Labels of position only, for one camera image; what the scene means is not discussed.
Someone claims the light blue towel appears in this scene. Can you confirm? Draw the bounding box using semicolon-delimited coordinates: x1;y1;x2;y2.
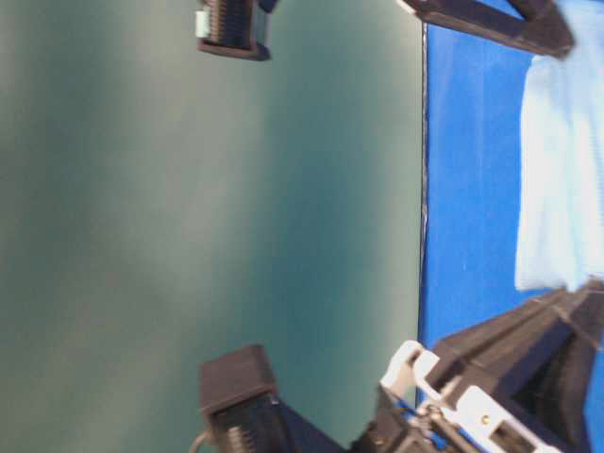
514;1;603;291

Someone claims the blue table cloth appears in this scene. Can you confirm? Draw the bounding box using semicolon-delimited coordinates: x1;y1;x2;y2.
414;18;604;360

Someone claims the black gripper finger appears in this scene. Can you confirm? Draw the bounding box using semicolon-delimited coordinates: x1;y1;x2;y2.
399;0;575;59

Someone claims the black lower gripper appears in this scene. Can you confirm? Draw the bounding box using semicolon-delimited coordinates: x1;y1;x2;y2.
351;280;603;452

